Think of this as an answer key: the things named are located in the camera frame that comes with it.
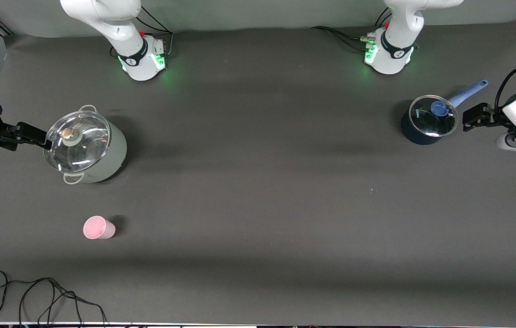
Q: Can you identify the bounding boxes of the pink plastic cup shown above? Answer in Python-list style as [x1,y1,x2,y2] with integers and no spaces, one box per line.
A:
[83,215,116,240]

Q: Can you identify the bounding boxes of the glass lid with blue knob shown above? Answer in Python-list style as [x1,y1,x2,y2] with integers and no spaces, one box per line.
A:
[409,95,459,138]

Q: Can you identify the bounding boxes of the dark blue saucepan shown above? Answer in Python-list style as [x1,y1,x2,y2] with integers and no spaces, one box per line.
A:
[401,79,489,145]

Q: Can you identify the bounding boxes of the grey steel stock pot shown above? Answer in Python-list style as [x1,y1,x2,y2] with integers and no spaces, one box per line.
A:
[43,105,127,185]

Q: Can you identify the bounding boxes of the dark grey table cover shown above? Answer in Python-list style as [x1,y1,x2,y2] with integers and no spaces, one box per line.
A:
[0,18,516,325]

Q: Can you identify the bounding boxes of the thin black loose cable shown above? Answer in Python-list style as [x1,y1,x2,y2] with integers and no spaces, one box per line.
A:
[0,271,107,326]

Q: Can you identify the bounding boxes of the black left arm base cables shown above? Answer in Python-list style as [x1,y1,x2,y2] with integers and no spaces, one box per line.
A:
[310,9,392,51]

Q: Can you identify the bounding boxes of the black arm base cables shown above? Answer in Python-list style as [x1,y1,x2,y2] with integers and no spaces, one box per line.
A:
[110,7,174,58]
[310,9,392,51]

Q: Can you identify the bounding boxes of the black right arm base cables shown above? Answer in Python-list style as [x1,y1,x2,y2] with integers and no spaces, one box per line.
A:
[110,7,174,58]

